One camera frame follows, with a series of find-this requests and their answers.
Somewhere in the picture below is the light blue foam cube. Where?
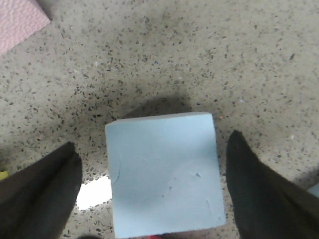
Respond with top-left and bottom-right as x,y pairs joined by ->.
105,112 -> 226,239
308,183 -> 319,198

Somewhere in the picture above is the yellow foam cube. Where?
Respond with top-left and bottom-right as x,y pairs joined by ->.
0,171 -> 9,180

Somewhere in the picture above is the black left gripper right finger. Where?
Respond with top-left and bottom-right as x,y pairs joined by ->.
226,130 -> 319,239

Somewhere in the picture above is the light pink foam cube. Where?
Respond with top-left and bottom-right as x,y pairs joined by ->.
0,0 -> 50,55

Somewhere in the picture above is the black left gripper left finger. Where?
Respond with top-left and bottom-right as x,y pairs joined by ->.
0,142 -> 82,239

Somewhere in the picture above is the dark pink foam cube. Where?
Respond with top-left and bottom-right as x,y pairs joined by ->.
147,234 -> 172,239

